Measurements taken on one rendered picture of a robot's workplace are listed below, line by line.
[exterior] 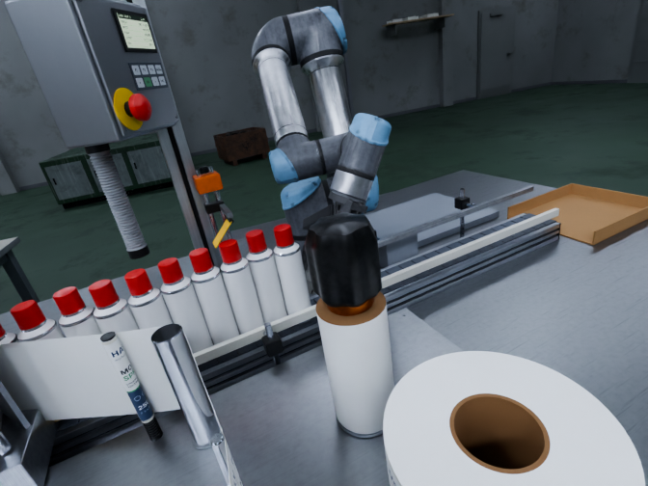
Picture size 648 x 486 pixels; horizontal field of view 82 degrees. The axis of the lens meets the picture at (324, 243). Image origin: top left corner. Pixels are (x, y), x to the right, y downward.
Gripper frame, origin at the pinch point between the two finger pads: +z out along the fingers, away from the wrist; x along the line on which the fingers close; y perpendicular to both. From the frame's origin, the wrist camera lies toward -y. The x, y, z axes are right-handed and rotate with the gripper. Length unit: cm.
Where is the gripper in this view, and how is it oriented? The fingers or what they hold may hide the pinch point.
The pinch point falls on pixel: (310, 285)
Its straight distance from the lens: 78.1
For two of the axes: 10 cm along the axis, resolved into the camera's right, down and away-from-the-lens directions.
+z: -3.2, 9.3, 1.9
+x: 8.4, 1.9, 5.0
